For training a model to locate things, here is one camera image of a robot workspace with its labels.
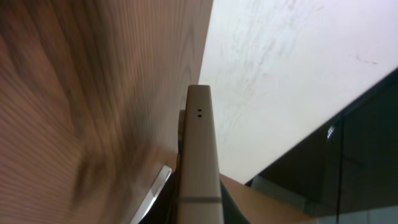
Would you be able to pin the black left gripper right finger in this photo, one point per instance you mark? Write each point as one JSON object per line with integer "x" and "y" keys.
{"x": 231, "y": 212}

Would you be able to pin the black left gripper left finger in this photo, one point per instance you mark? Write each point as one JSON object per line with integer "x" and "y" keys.
{"x": 159, "y": 204}

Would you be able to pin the silver Galaxy smartphone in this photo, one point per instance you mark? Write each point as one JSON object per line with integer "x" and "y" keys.
{"x": 199, "y": 197}

